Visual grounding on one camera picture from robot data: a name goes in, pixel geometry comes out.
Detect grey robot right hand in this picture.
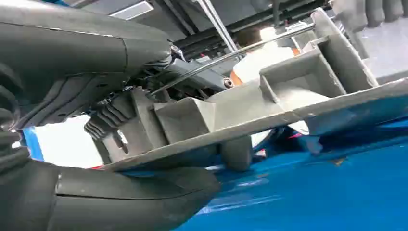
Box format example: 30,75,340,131
331,0,408,33

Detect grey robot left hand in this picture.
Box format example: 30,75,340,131
0,0,235,231

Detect grey plastic wheel hub cap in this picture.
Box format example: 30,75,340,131
95,8,408,173

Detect person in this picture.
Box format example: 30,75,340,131
229,26,302,87

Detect silver metal bar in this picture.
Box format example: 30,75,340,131
196,0,240,54

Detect blue plastic tray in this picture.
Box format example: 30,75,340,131
22,118,408,231

